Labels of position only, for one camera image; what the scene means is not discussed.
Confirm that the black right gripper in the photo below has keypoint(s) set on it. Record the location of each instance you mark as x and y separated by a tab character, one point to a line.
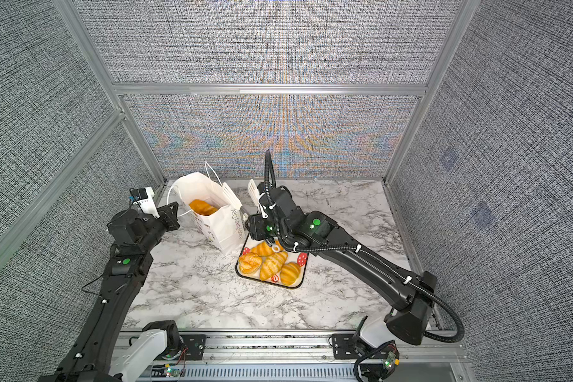
258	228

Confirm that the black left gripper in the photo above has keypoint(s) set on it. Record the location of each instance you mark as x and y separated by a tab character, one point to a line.
169	217

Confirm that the long braided bread loaf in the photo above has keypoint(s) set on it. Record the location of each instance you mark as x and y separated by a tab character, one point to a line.
202	208

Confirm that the white paper gift bag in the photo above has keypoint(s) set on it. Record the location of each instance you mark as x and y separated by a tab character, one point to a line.
224	228

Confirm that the striped croissant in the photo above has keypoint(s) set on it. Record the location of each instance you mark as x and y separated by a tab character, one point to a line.
263	249
272	265

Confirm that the round bun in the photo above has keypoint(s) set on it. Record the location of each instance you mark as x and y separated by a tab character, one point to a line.
249	263

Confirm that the small croissant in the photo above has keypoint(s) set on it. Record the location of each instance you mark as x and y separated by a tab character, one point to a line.
290	273

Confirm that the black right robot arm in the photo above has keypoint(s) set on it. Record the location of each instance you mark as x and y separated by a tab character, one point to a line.
315	233

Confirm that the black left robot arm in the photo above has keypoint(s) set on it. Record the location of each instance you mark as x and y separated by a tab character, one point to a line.
90	358

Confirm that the white strawberry-print tray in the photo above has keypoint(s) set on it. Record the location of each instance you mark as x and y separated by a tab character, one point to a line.
301	258

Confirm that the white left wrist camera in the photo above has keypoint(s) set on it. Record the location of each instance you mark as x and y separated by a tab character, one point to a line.
144	199

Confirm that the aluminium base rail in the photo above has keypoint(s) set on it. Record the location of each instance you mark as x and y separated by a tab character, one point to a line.
299	355

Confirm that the aluminium cage frame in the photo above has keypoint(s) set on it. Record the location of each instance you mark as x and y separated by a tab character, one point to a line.
13	238

